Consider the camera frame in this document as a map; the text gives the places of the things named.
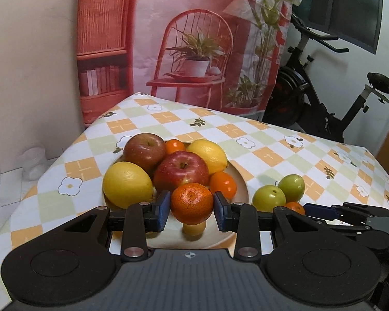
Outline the yellow lemon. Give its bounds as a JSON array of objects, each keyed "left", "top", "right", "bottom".
[
  {"left": 102, "top": 161, "right": 154, "bottom": 209},
  {"left": 186, "top": 139, "right": 228, "bottom": 175}
]

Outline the orange tangerine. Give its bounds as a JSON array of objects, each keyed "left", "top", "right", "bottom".
[
  {"left": 209, "top": 172, "right": 237, "bottom": 198},
  {"left": 283, "top": 201, "right": 306, "bottom": 216},
  {"left": 170, "top": 183, "right": 214, "bottom": 225},
  {"left": 165, "top": 139, "right": 186, "bottom": 155}
]

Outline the black exercise bike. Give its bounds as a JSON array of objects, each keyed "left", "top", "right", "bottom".
[{"left": 264, "top": 13, "right": 389, "bottom": 143}]

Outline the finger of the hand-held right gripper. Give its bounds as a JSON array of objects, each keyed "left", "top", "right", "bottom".
[{"left": 304, "top": 202, "right": 389, "bottom": 225}]

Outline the red apple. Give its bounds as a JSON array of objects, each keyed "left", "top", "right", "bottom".
[
  {"left": 153, "top": 152, "right": 210, "bottom": 195},
  {"left": 123, "top": 133, "right": 166, "bottom": 173}
]

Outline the clear plastic jar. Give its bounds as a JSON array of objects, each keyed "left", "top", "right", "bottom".
[{"left": 22, "top": 147, "right": 47, "bottom": 180}]

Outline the green jujube fruit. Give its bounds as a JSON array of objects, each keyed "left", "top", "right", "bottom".
[
  {"left": 252, "top": 185, "right": 286, "bottom": 211},
  {"left": 277, "top": 174, "right": 305, "bottom": 203}
]

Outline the beige round plate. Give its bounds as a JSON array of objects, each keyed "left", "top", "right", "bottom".
[{"left": 104, "top": 141, "right": 249, "bottom": 250}]

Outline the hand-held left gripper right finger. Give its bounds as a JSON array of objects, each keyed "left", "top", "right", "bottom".
[{"left": 213, "top": 190, "right": 325, "bottom": 262}]

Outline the small tan fruit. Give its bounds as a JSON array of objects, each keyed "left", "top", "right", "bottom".
[{"left": 182, "top": 221, "right": 207, "bottom": 236}]

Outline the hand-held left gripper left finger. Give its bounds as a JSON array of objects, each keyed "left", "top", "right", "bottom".
[{"left": 59, "top": 190, "right": 172, "bottom": 262}]

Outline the dark window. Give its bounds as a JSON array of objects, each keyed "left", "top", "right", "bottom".
[{"left": 293, "top": 0, "right": 384, "bottom": 55}]

